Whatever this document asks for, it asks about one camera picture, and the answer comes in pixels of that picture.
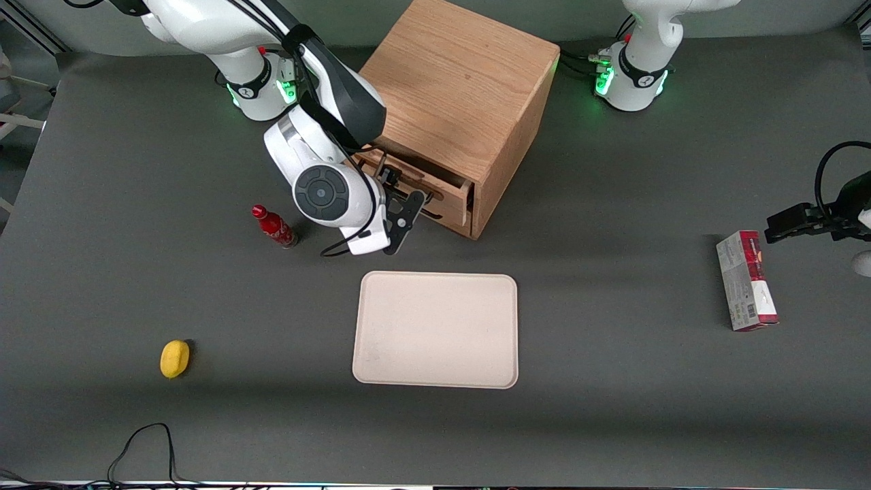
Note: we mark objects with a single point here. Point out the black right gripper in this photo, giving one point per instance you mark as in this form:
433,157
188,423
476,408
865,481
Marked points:
388,176

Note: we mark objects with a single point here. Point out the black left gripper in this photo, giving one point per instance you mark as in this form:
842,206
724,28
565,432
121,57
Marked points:
846,209

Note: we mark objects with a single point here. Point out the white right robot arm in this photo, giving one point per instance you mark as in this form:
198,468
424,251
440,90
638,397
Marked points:
286,82

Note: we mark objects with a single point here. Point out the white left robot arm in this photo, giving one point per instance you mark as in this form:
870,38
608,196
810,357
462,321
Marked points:
643,61

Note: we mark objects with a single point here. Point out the wooden drawer cabinet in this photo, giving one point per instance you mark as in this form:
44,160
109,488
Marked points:
463,82

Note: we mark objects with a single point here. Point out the grey and red carton box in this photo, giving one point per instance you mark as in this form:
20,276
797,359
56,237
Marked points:
745,282

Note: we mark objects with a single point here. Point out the red drink bottle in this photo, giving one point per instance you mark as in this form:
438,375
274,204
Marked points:
275,228

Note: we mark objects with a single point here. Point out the beige rectangular tray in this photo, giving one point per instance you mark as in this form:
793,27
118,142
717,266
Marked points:
435,330

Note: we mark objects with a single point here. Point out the yellow lemon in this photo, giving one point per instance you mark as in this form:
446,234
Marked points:
174,358

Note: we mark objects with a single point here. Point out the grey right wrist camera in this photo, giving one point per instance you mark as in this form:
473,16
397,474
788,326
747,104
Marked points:
401,224

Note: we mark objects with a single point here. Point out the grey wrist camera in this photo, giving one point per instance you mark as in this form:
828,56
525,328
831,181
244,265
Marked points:
401,224
864,263

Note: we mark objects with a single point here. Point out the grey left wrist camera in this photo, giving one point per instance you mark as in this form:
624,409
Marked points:
864,263

